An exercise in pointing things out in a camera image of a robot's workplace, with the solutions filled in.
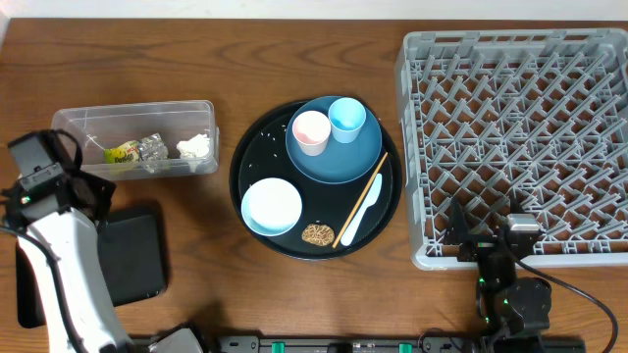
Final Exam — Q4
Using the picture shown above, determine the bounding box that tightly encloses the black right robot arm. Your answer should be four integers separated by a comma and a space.
444, 199, 551, 352

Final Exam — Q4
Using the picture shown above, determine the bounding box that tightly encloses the brown walnut cookie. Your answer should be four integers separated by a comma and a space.
301, 224, 336, 247

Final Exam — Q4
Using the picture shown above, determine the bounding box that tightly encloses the light blue plastic knife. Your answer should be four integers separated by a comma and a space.
340, 174, 383, 246

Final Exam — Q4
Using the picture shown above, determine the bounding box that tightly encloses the clear plastic bin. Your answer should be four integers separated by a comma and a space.
51, 100, 219, 180

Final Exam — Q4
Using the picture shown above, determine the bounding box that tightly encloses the round black tray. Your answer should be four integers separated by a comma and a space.
230, 100, 402, 260

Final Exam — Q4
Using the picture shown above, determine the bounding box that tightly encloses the black rail base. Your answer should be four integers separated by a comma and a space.
218, 334, 588, 353

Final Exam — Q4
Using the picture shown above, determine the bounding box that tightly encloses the white napkin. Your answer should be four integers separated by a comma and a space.
177, 134, 211, 159

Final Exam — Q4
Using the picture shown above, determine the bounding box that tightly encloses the black rectangular tray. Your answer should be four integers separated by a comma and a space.
16, 207, 169, 328

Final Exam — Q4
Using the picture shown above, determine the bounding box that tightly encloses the light blue bowl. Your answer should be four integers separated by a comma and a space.
240, 177, 303, 237

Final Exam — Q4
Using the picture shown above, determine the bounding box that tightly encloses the yellow foil snack wrapper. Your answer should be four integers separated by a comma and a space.
104, 133, 168, 164

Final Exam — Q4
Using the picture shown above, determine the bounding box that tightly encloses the light blue cup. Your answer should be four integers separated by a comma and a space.
328, 97, 366, 144

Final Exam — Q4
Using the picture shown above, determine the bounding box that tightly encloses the grey dishwasher rack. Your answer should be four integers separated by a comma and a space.
394, 28, 627, 271

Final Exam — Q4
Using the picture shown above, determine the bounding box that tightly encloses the pink cup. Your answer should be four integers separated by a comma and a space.
292, 111, 332, 156

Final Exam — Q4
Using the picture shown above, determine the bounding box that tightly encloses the dark blue plate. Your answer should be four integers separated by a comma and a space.
286, 96, 383, 184

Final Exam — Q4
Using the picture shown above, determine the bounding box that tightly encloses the wooden chopstick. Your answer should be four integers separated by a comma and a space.
332, 151, 389, 248

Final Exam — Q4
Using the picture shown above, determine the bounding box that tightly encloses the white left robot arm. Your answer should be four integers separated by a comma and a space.
1, 166, 205, 352

